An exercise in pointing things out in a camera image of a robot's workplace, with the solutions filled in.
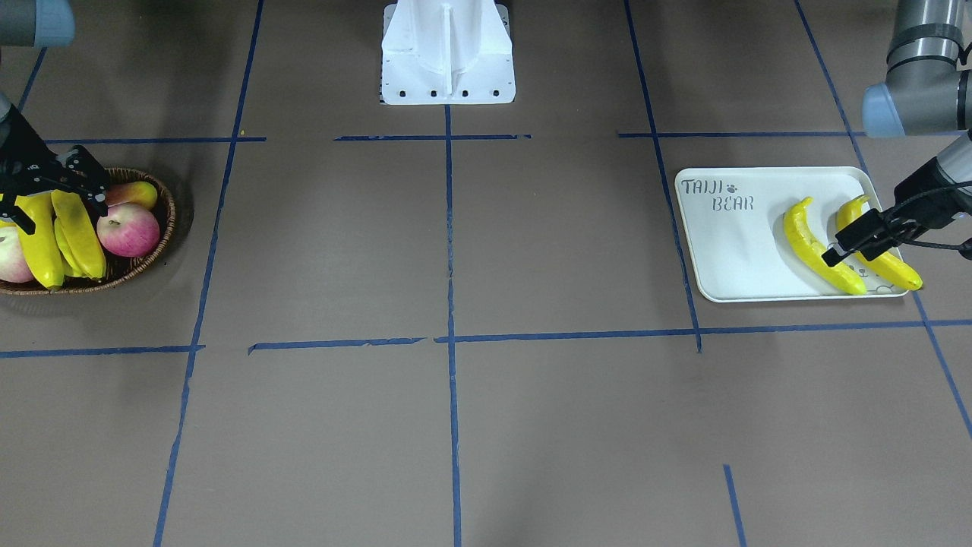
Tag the yellow banana front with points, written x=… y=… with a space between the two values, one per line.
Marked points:
x=809 y=250

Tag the yellow banana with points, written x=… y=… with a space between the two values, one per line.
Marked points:
x=886 y=265
x=85 y=253
x=40 y=249
x=809 y=250

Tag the red yellow mango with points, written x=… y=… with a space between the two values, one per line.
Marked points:
x=139 y=192

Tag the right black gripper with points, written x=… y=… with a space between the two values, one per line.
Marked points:
x=21 y=146

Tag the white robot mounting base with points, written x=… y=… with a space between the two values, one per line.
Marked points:
x=447 y=53

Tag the cream bear tray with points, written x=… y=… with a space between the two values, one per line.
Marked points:
x=733 y=225

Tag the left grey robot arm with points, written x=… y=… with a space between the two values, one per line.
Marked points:
x=926 y=90

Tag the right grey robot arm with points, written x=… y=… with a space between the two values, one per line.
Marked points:
x=36 y=23

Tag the pale white apple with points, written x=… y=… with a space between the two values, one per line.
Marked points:
x=14 y=267

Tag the yellow banana back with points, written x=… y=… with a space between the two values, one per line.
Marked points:
x=40 y=249

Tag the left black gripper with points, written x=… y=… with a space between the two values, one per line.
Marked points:
x=916 y=188

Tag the pink white apple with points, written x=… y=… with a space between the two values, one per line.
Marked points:
x=128 y=231

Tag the brown wicker basket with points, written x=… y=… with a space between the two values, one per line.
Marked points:
x=119 y=269

